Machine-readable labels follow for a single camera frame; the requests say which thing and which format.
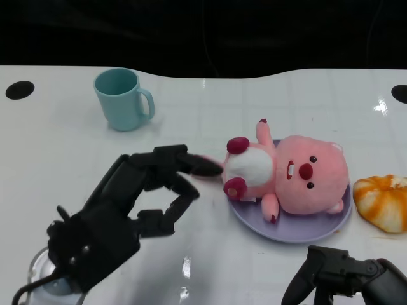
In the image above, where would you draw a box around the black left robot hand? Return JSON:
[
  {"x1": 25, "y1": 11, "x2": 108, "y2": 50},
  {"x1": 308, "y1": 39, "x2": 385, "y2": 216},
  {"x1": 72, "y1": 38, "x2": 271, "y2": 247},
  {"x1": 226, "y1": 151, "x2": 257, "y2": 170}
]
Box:
[{"x1": 46, "y1": 144, "x2": 224, "y2": 294}]

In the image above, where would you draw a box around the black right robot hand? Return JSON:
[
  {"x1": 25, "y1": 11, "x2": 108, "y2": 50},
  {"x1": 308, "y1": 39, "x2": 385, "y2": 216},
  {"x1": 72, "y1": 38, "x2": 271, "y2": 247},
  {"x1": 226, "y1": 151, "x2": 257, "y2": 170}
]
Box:
[{"x1": 282, "y1": 245, "x2": 407, "y2": 305}]

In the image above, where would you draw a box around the pink plush beaver doll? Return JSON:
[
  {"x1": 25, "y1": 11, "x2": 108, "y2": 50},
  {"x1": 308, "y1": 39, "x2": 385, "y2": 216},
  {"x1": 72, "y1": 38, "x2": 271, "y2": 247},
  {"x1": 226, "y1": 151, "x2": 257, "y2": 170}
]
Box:
[{"x1": 203, "y1": 118, "x2": 351, "y2": 224}]

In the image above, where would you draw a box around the orange striped bread bun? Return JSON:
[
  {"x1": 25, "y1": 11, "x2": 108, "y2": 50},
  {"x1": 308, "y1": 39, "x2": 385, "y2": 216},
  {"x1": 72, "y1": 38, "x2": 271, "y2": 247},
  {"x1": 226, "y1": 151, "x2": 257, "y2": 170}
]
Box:
[{"x1": 352, "y1": 173, "x2": 407, "y2": 234}]

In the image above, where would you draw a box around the light blue plastic mug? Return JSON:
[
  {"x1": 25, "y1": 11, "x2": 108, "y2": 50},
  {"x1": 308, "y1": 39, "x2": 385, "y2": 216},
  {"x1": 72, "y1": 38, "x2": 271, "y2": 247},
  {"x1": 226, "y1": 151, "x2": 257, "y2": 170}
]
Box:
[{"x1": 93, "y1": 67, "x2": 156, "y2": 132}]

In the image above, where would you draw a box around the black round table grommet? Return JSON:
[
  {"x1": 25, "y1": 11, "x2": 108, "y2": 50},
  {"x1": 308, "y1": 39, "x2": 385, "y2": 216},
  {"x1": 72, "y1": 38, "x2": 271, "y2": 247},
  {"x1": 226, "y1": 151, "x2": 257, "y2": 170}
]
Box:
[
  {"x1": 5, "y1": 80, "x2": 35, "y2": 101},
  {"x1": 390, "y1": 84, "x2": 407, "y2": 104}
]

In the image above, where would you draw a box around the lavender plastic plate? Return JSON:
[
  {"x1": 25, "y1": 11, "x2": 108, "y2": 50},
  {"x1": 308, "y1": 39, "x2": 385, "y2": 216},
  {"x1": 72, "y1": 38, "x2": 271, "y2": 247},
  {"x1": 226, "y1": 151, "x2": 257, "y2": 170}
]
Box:
[{"x1": 227, "y1": 139, "x2": 354, "y2": 244}]

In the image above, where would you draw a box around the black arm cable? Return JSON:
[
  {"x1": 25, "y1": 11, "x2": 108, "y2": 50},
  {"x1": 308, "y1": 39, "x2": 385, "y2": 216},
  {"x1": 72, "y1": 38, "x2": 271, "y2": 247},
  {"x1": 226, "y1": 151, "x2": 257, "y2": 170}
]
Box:
[{"x1": 11, "y1": 273, "x2": 66, "y2": 305}]

